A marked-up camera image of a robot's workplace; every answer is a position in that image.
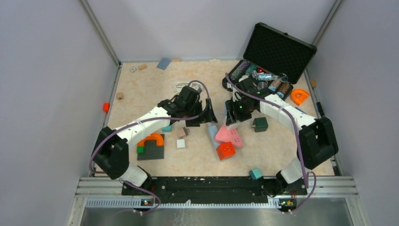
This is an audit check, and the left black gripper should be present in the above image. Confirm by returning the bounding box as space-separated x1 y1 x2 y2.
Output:
184 98 217 127

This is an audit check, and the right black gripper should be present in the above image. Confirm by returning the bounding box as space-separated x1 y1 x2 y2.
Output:
225 97 254 126

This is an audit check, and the pink triangular power strip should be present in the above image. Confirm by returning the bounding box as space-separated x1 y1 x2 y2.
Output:
214 125 243 148

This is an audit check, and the red cube socket adapter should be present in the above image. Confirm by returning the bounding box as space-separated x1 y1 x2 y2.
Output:
216 142 236 161

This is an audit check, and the white cube socket adapter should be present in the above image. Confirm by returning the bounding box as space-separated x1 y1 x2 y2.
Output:
225 121 241 130

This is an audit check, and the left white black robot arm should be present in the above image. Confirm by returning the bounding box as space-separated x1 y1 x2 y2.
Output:
90 86 217 195

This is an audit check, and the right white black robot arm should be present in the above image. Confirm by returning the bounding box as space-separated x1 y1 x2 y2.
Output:
222 78 338 194

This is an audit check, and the pink brown charger plug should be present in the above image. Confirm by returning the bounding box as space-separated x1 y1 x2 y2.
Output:
177 127 189 139

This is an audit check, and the teal small plug adapter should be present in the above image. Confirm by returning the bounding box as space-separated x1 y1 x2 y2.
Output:
249 168 263 180

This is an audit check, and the light blue power strip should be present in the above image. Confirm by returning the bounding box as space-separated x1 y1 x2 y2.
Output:
207 125 220 149

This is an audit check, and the dark green cube adapter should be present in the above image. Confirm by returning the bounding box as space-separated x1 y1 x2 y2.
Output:
251 117 269 133

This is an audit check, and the small white charger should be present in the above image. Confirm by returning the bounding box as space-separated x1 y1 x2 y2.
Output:
176 139 187 149

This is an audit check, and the teal power strip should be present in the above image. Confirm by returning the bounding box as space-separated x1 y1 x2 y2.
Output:
161 125 173 133

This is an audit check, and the orange arch block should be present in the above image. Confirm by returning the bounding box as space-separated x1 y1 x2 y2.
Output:
137 133 164 146

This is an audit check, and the dark grey building baseplate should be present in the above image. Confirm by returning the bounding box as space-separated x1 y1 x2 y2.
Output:
137 134 165 161

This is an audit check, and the orange arch toy right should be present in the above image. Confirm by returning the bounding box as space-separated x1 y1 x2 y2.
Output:
290 89 310 106

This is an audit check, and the black open case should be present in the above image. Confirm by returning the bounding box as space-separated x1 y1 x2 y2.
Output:
228 23 317 99

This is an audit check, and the grey blue card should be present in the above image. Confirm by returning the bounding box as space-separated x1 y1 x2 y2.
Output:
156 58 172 70

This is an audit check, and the green small brick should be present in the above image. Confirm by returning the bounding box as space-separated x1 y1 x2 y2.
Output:
136 146 145 154

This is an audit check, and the wooden block top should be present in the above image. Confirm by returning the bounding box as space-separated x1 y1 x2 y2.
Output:
137 64 147 71

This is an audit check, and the wooden block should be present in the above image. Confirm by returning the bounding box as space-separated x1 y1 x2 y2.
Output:
310 79 317 89
137 64 147 71

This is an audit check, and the wooden block right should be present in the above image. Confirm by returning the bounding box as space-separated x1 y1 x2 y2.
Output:
310 79 317 89

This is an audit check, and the red orange clip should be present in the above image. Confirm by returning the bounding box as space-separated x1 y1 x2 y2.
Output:
103 102 110 113

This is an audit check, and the white coiled cable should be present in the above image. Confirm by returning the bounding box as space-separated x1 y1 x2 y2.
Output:
172 81 191 93

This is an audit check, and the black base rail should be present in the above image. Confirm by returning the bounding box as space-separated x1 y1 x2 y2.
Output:
121 176 308 205

